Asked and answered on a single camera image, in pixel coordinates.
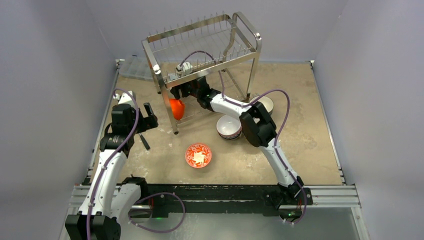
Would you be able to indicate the white bowl red patterned outside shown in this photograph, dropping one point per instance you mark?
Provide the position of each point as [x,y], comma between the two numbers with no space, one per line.
[229,127]

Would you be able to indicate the stainless steel dish rack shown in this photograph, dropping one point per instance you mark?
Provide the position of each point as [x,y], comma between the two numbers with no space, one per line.
[226,46]

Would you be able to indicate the white bowl teal outside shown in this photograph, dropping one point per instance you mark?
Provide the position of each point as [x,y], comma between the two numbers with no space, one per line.
[266,101]

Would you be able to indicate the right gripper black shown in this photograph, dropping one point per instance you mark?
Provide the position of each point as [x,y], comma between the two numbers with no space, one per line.
[183,90]

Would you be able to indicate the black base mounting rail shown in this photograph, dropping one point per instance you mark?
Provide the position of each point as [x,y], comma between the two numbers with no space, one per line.
[266,200]

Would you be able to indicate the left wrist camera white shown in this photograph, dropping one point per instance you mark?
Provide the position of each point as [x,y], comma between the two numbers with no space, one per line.
[124,98]

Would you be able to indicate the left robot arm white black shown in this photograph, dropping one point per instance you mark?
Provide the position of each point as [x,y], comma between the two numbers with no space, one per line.
[100,215]

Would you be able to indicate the black hammer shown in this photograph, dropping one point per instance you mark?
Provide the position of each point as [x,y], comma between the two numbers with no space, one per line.
[144,142]

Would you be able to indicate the orange white floral bowl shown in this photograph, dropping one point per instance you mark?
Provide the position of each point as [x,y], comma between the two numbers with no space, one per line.
[198,155]

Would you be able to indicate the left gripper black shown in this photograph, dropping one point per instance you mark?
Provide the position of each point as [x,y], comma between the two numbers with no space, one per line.
[148,122]

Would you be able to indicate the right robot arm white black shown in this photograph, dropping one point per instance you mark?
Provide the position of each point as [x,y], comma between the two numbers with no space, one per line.
[257,126]

